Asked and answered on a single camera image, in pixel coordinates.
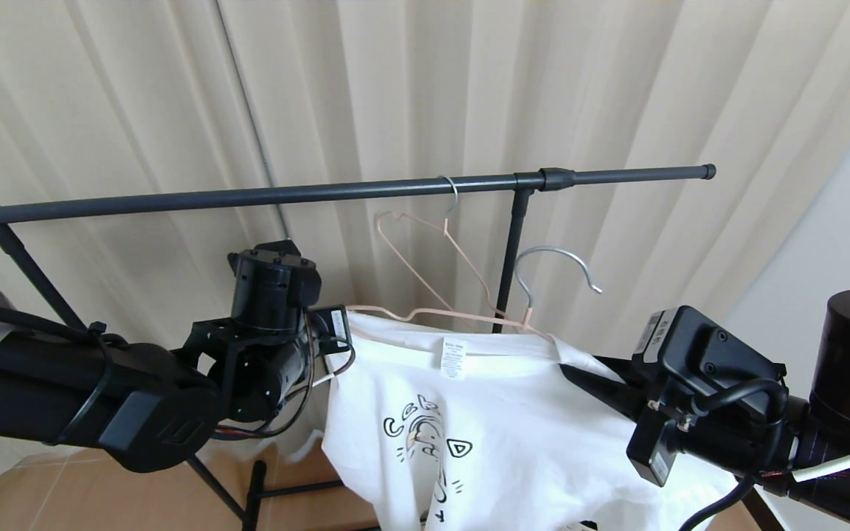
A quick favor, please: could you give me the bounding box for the black clothes rack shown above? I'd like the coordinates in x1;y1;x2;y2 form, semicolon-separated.
0;164;716;531

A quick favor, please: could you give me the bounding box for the beige curtain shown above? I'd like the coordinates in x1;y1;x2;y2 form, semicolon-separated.
0;0;850;473

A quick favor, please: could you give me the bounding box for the pink clothes hanger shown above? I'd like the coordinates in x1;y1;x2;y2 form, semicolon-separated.
346;247;604;346
375;176;536;333

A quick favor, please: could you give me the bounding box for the white printed t-shirt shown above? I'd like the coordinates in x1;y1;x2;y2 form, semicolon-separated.
320;310;739;531

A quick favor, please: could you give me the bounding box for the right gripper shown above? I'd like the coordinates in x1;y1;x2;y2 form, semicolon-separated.
626;402;802;487

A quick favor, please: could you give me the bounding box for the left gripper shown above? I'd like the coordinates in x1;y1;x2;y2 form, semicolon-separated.
288;305;356;395

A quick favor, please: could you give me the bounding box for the black cable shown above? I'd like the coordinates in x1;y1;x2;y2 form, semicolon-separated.
678;378;791;531

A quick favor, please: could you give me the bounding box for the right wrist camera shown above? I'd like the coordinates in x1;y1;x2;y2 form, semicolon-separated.
632;305;791;414

